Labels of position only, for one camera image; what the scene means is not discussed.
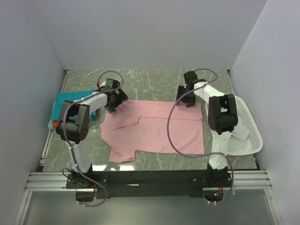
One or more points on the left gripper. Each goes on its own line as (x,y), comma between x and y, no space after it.
(121,98)

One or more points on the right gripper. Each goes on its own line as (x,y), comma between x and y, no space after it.
(190,102)

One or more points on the pink t-shirt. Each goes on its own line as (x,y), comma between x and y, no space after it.
(152,126)

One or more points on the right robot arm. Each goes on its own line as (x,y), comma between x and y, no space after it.
(222,119)

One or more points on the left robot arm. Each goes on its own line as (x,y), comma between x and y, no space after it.
(73,125)

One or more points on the teal folded t-shirt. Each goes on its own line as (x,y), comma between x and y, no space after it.
(61,97)

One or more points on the orange folded t-shirt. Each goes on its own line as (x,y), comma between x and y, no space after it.
(53,124)

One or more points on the white t-shirt in basket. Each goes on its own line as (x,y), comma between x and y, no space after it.
(240,132)

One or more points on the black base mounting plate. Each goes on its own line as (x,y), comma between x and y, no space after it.
(145,183)

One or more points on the white plastic basket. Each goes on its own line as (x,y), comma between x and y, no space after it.
(230,145)

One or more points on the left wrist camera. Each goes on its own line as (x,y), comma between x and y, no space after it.
(100,85)

